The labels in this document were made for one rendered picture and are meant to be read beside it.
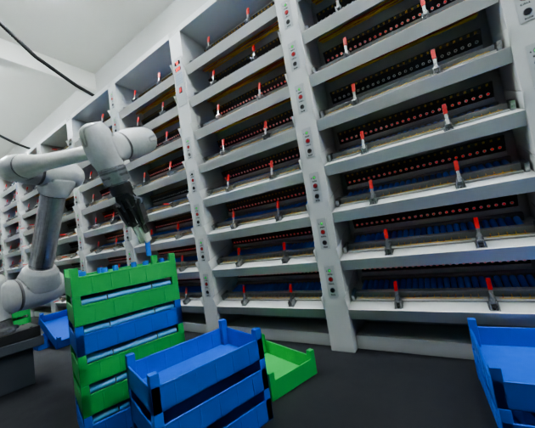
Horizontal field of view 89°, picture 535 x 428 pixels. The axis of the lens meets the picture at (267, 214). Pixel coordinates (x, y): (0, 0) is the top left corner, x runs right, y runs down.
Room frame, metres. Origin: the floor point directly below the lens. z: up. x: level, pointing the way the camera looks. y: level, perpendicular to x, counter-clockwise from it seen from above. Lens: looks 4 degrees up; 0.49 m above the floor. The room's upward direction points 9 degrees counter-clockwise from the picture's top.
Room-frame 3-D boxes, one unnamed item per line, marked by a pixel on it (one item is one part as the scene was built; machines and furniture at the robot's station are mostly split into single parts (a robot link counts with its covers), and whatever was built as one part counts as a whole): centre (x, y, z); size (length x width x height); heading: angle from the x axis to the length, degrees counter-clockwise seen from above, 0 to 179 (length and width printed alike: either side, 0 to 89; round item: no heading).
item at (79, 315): (0.94, 0.52, 0.36); 0.30 x 0.20 x 0.08; 131
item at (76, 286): (0.94, 0.52, 0.44); 0.30 x 0.20 x 0.08; 131
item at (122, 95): (1.95, 0.91, 0.87); 0.20 x 0.09 x 1.74; 147
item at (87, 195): (2.33, 1.50, 0.87); 0.20 x 0.09 x 1.74; 147
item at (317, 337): (1.78, 0.61, 0.03); 2.19 x 0.16 x 0.05; 57
